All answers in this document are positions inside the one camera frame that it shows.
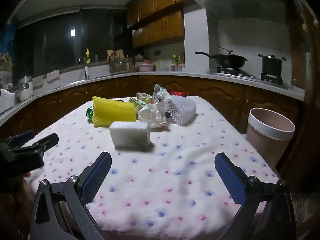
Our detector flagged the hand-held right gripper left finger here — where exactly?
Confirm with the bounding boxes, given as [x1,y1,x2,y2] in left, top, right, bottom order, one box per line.
[29,151,112,240]

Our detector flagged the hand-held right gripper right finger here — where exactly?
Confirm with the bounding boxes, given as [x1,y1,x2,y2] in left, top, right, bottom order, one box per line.
[214,152,298,240]

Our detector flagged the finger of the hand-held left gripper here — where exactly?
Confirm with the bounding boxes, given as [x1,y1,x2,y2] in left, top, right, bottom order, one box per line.
[5,130,35,147]
[15,133,59,155]

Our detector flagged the crushed green can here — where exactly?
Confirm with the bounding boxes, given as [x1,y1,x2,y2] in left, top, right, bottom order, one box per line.
[86,105,96,123]

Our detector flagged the pink trash bin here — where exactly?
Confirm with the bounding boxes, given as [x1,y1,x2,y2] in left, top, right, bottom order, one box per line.
[246,108,296,168]

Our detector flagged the white foam block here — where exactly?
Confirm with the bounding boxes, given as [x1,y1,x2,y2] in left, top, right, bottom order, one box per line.
[109,121,151,148]

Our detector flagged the yellow foam fruit net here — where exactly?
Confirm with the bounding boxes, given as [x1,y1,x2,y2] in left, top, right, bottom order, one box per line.
[92,96,137,127]

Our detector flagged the white plastic bag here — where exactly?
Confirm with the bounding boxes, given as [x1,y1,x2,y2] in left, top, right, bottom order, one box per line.
[137,103,168,129]

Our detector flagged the white foam fruit net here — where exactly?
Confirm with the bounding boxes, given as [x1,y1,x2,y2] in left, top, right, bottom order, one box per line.
[164,96,197,126]

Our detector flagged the red foil snack bag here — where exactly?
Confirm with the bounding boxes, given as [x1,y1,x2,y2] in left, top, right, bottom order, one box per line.
[170,88,188,98]

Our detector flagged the person's left forearm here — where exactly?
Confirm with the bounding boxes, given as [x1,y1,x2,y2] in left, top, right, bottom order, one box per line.
[0,173,35,230]

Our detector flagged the white kitchen appliance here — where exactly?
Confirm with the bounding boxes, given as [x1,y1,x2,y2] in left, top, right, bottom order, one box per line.
[0,89,16,114]

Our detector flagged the white rice cooker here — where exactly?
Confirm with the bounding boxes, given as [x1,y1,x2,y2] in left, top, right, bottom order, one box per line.
[17,76,34,101]

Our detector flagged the floral white tablecloth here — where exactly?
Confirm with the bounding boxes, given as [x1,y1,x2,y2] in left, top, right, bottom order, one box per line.
[24,95,279,233]

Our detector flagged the wooden lower cabinets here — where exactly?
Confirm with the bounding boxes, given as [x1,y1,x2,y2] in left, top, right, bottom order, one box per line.
[0,74,303,144]

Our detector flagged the wooden cabinets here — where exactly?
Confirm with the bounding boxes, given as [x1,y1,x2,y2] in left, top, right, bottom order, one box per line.
[126,0,250,49]
[0,74,303,144]

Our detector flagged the green yellow snack wrapper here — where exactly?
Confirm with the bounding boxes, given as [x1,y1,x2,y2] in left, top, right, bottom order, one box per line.
[129,92,153,112]

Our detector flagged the dark window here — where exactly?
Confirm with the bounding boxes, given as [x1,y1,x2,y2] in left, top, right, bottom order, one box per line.
[14,7,128,78]

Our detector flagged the dish rack with utensils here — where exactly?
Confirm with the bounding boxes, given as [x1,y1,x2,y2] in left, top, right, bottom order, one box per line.
[108,54,128,74]

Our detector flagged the gas stove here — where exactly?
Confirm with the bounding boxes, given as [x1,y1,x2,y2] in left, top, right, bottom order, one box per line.
[216,66,283,86]

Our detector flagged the green orange snack packet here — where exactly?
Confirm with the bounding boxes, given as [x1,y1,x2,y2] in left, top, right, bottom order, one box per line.
[152,83,171,103]

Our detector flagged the wooden cutting board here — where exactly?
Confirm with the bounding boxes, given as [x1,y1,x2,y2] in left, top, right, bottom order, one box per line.
[107,49,124,61]

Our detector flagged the grey kitchen countertop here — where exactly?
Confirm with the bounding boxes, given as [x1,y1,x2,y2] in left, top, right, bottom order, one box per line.
[0,69,306,128]

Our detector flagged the black wok with lid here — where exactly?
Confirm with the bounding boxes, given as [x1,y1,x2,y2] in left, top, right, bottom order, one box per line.
[195,47,249,69]

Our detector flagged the black stockpot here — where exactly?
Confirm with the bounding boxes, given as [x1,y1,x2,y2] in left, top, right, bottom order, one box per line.
[258,53,287,75]

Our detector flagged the pink basin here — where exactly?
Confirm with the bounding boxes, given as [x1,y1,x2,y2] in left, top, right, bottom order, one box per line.
[137,63,155,72]

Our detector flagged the cooking oil bottles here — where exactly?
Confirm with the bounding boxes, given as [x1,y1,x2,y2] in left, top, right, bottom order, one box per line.
[171,54,186,66]

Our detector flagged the wooden upper cabinets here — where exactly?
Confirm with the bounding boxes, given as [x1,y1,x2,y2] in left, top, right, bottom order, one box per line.
[126,0,250,49]

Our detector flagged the wall poster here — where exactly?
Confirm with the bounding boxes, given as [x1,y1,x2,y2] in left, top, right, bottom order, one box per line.
[0,21,16,82]

